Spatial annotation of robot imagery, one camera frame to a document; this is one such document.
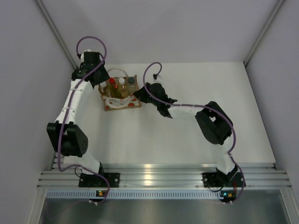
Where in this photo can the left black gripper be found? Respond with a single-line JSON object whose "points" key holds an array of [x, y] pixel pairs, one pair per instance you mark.
{"points": [[104, 75]]}

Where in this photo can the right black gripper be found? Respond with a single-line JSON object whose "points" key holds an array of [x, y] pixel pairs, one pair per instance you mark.
{"points": [[141, 95]]}

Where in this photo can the burlap watermelon canvas bag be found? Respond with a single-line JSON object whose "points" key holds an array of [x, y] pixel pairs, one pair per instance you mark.
{"points": [[111, 103]]}

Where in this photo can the white cap amber bottle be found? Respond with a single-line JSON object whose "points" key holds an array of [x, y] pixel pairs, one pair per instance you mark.
{"points": [[103, 89], [123, 88]]}

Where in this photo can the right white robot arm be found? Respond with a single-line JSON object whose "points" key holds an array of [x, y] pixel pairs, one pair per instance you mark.
{"points": [[216, 126]]}

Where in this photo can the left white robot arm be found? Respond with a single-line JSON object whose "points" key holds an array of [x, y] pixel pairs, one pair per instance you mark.
{"points": [[65, 134]]}

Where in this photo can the grey cap clear jar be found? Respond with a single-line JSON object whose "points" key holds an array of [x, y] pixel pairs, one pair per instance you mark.
{"points": [[131, 85]]}

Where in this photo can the red cap yellow bottle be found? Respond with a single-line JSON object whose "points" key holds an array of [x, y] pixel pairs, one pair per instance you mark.
{"points": [[113, 88]]}

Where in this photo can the left aluminium frame post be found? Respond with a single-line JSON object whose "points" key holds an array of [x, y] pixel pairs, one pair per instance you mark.
{"points": [[54, 30]]}

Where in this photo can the aluminium frame post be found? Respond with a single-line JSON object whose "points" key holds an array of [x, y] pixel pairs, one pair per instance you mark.
{"points": [[271, 17], [54, 30]]}

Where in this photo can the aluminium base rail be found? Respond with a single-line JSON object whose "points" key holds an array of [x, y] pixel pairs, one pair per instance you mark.
{"points": [[151, 176]]}

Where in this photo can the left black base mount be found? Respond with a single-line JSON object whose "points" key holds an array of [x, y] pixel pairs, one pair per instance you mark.
{"points": [[93, 181]]}

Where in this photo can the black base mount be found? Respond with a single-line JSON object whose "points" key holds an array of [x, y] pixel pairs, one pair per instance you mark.
{"points": [[211, 182], [93, 181]]}

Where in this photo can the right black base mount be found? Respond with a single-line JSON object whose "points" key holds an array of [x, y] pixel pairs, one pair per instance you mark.
{"points": [[211, 182]]}

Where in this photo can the white slotted cable duct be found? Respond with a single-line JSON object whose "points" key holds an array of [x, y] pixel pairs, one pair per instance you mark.
{"points": [[135, 194]]}

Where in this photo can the right aluminium frame post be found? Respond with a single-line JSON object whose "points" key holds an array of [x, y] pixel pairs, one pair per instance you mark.
{"points": [[271, 17]]}

